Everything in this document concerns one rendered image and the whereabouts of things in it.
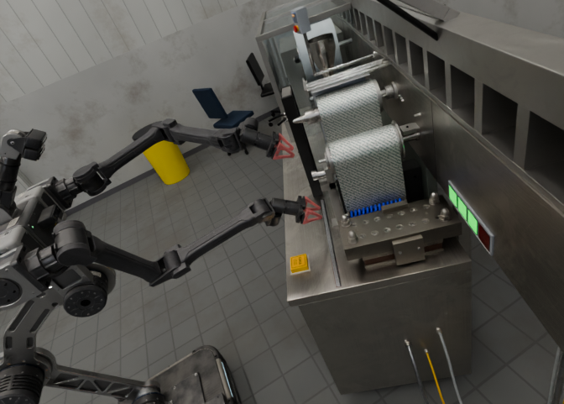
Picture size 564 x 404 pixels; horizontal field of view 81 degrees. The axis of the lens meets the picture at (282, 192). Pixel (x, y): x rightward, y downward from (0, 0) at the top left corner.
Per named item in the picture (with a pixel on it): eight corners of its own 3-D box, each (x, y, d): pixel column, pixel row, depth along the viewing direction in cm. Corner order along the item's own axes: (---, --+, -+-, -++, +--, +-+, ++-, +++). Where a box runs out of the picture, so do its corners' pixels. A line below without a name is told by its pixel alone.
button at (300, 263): (291, 260, 139) (289, 257, 138) (307, 257, 138) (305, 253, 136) (292, 273, 133) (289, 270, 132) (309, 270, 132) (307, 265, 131)
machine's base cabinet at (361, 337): (306, 163, 379) (284, 91, 332) (362, 147, 368) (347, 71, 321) (343, 403, 172) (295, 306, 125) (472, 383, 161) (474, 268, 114)
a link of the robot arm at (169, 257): (158, 293, 122) (150, 271, 128) (188, 272, 122) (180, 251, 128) (49, 261, 85) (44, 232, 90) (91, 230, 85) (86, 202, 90)
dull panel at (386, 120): (342, 69, 319) (336, 44, 306) (345, 67, 319) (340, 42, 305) (430, 212, 136) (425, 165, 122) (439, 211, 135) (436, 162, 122)
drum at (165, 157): (190, 163, 486) (164, 117, 445) (195, 175, 447) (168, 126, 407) (159, 177, 478) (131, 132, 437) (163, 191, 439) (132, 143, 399)
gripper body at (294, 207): (300, 223, 130) (282, 221, 129) (299, 207, 138) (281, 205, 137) (305, 211, 126) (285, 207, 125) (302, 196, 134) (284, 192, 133)
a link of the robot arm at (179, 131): (169, 144, 149) (158, 123, 143) (180, 138, 152) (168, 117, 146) (235, 158, 123) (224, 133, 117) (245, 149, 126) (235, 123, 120)
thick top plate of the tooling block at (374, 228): (340, 231, 133) (336, 220, 130) (442, 206, 127) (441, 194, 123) (347, 261, 120) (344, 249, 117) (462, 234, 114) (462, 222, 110)
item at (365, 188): (347, 213, 133) (336, 176, 123) (406, 198, 130) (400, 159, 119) (347, 214, 133) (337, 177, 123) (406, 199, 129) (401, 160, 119)
